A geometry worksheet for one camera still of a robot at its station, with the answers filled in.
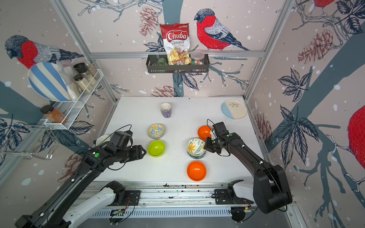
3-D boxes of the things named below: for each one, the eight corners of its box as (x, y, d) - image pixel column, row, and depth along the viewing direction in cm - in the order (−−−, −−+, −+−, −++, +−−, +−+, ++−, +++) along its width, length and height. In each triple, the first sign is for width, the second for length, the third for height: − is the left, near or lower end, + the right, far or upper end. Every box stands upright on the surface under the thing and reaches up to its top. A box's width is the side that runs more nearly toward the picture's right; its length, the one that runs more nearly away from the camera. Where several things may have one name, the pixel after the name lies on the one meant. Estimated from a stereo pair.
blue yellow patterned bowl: (147, 138, 98) (146, 136, 94) (150, 126, 104) (149, 123, 101) (164, 138, 97) (163, 135, 94) (166, 126, 104) (165, 123, 101)
